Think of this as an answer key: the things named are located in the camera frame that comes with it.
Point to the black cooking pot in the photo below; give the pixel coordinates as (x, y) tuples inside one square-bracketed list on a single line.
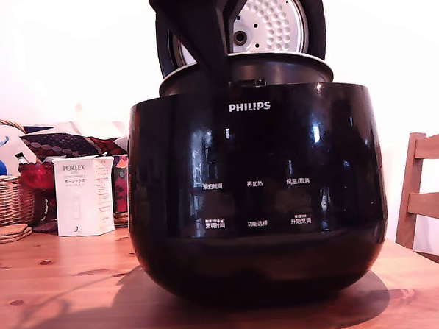
[(284, 70)]

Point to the rice cooker lid, dimpled plate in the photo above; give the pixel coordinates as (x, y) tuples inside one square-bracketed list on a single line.
[(282, 21)]

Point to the black Philips rice cooker body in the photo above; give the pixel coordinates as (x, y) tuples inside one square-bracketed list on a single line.
[(256, 162)]

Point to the dark patterned cushion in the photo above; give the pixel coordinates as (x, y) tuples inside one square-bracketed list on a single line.
[(71, 143)]

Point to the red floral patterned box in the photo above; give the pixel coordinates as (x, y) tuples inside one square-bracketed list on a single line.
[(120, 188)]

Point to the white Porlex carton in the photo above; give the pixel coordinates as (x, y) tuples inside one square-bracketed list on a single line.
[(79, 201)]

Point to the woven wicker basket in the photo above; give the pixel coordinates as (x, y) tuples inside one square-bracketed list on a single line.
[(6, 201)]

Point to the wooden chair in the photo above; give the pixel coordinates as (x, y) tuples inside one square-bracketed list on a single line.
[(433, 201)]

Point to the stack of cork coasters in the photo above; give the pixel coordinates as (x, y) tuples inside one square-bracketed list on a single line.
[(7, 233)]

